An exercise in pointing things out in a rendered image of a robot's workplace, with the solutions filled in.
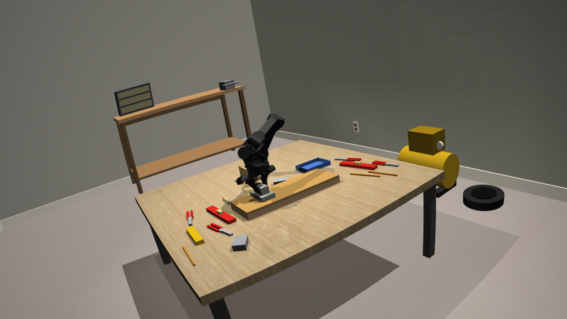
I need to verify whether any yellow rectangular block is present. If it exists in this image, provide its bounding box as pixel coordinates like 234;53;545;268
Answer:
186;226;205;246

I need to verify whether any orange panel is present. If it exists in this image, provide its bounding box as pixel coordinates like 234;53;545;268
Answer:
230;168;340;221

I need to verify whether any blue rectangular tray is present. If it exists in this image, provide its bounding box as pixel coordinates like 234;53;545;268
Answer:
295;158;331;173

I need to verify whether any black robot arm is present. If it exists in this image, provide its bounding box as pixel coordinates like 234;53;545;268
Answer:
238;114;285;174

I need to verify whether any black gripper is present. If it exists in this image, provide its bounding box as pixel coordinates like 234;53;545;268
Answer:
236;158;276;194

